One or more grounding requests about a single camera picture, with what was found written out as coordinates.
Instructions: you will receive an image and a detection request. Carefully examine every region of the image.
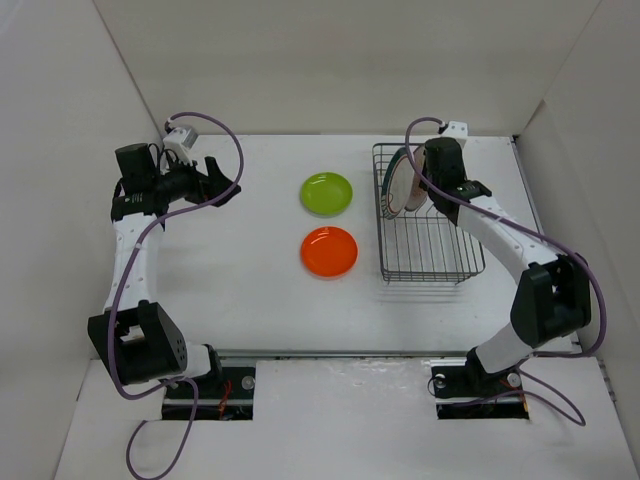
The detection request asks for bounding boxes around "orange sunburst patterned plate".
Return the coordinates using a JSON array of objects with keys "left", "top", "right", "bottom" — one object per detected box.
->
[{"left": 405, "top": 145, "right": 428, "bottom": 212}]

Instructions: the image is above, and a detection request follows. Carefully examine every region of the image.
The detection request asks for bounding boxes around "aluminium rail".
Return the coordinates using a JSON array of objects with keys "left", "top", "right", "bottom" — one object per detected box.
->
[{"left": 216, "top": 348, "right": 466, "bottom": 360}]

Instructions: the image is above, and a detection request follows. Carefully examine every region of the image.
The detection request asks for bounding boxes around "green rimmed white plate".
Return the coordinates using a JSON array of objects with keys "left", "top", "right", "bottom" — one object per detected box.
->
[{"left": 381, "top": 147, "right": 415, "bottom": 220}]

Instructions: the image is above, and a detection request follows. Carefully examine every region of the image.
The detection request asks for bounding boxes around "green plastic plate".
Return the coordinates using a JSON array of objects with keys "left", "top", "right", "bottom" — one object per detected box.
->
[{"left": 300, "top": 172, "right": 353, "bottom": 216}]

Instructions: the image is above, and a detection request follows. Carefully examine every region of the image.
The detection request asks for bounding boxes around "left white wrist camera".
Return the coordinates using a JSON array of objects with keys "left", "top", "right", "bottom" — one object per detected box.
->
[{"left": 163, "top": 126, "right": 199, "bottom": 164}]

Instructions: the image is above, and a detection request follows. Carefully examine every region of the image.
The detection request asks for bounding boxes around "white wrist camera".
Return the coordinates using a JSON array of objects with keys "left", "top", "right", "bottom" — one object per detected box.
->
[
  {"left": 438, "top": 121, "right": 469, "bottom": 148},
  {"left": 163, "top": 126, "right": 199, "bottom": 164}
]

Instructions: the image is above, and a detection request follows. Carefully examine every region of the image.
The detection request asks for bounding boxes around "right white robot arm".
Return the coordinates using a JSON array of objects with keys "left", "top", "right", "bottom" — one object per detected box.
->
[{"left": 420, "top": 137, "right": 591, "bottom": 399}]

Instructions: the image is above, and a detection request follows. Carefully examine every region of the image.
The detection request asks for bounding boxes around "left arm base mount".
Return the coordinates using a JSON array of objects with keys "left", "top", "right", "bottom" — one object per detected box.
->
[{"left": 161, "top": 361, "right": 256, "bottom": 421}]

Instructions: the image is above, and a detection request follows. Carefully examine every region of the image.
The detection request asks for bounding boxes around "orange plastic plate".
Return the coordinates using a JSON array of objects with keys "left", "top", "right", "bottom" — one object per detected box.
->
[{"left": 300, "top": 226, "right": 359, "bottom": 279}]

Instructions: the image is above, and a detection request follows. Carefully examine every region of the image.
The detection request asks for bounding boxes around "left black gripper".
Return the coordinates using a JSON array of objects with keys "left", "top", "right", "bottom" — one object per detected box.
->
[{"left": 152, "top": 149, "right": 240, "bottom": 207}]

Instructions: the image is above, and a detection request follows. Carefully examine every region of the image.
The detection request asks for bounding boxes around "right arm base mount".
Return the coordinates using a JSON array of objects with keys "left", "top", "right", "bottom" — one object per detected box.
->
[{"left": 428, "top": 364, "right": 529, "bottom": 420}]

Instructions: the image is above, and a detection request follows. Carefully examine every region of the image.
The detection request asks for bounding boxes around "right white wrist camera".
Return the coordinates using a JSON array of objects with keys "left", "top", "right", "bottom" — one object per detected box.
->
[{"left": 438, "top": 121, "right": 469, "bottom": 148}]

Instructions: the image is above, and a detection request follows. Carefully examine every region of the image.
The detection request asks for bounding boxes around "grey wire dish rack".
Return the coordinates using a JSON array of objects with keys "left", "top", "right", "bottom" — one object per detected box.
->
[{"left": 372, "top": 142, "right": 486, "bottom": 284}]

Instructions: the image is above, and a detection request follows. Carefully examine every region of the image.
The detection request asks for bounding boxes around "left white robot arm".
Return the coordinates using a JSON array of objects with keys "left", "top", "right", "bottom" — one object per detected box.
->
[{"left": 88, "top": 143, "right": 241, "bottom": 397}]

